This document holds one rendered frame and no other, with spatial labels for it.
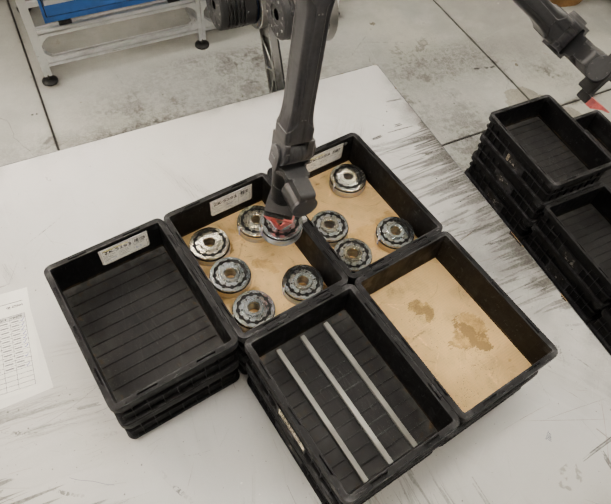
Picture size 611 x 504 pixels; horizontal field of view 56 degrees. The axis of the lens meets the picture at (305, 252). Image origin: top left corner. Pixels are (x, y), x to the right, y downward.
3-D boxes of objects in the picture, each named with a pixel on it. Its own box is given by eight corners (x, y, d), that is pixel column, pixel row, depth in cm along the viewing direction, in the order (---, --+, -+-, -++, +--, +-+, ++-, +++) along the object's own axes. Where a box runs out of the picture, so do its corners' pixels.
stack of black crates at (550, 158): (455, 187, 260) (488, 112, 223) (508, 168, 269) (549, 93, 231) (508, 256, 241) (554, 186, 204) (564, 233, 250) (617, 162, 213)
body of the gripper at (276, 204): (302, 186, 134) (305, 166, 127) (291, 221, 129) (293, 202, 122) (275, 180, 134) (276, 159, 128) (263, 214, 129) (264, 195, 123)
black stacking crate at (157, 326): (56, 294, 144) (42, 269, 134) (166, 243, 154) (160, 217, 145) (123, 429, 127) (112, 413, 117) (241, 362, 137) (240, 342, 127)
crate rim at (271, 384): (241, 346, 129) (241, 341, 127) (350, 285, 139) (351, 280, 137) (345, 509, 112) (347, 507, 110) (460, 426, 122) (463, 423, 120)
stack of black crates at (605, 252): (510, 256, 241) (543, 206, 213) (565, 233, 250) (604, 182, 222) (572, 336, 222) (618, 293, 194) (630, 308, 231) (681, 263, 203)
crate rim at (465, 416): (350, 285, 140) (351, 280, 138) (443, 234, 150) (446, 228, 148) (460, 426, 122) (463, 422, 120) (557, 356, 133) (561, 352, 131)
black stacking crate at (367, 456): (243, 363, 137) (242, 343, 127) (345, 305, 147) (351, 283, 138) (339, 516, 120) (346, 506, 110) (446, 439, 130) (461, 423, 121)
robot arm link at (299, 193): (310, 132, 118) (272, 140, 115) (335, 174, 113) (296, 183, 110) (299, 171, 128) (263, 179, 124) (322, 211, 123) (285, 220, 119)
